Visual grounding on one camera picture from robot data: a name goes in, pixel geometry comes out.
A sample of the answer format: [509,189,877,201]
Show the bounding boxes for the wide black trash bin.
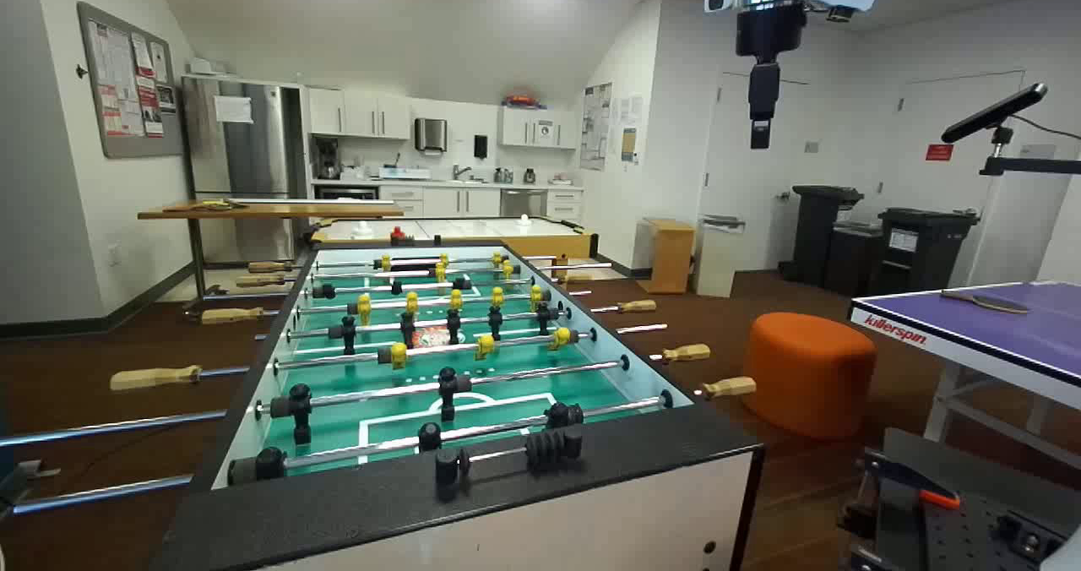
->
[868,207,981,296]

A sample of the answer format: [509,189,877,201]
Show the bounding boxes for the paper towel dispenser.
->
[413,117,449,155]

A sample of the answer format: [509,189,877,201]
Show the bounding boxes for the wooden waste cabinet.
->
[637,217,696,296]

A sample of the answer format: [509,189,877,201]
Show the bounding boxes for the steel refrigerator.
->
[181,76,310,264]

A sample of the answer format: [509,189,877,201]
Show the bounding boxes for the white waste bin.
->
[693,214,747,299]

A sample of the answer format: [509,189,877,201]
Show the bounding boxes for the white wall cabinet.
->
[306,87,413,141]
[497,104,583,151]

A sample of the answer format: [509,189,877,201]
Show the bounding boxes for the foosball rod two black players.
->
[0,344,711,449]

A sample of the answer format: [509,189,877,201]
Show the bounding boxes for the small black trash bin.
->
[824,221,884,296]

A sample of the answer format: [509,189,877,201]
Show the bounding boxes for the camera on mount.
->
[939,82,1081,177]

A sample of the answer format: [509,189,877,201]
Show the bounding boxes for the purple table tennis table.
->
[848,279,1081,472]

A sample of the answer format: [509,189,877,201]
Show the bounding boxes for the short rod with black grip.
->
[434,430,584,502]

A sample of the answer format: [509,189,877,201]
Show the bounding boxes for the tall black trash bin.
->
[779,184,865,286]

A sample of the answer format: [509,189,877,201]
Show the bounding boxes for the foosball rod three black players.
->
[12,376,758,514]
[203,272,593,302]

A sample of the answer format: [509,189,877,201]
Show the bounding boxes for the table tennis paddle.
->
[939,288,1032,316]

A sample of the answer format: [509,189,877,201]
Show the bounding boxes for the clamp with orange trigger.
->
[855,450,964,514]

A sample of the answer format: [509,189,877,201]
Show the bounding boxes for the wooden high table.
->
[137,198,405,318]

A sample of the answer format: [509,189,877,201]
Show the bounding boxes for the kitchen counter with cabinets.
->
[310,177,586,225]

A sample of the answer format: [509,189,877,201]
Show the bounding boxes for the air hockey table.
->
[307,214,601,261]

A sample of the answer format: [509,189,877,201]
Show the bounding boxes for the orange pouf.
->
[742,311,877,442]

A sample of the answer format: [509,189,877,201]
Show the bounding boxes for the wall poster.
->
[579,82,614,172]

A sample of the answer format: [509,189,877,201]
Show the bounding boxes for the foosball rod five yellow players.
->
[200,284,593,327]

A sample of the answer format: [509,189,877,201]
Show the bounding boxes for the coffee maker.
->
[313,136,342,182]

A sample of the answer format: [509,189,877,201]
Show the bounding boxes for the foosball table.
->
[0,244,766,571]

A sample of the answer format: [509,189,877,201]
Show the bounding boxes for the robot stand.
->
[836,427,1081,571]

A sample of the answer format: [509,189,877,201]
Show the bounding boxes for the bulletin board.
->
[75,0,186,160]

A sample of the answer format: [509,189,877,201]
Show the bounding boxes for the foosball rod five black players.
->
[253,299,658,357]

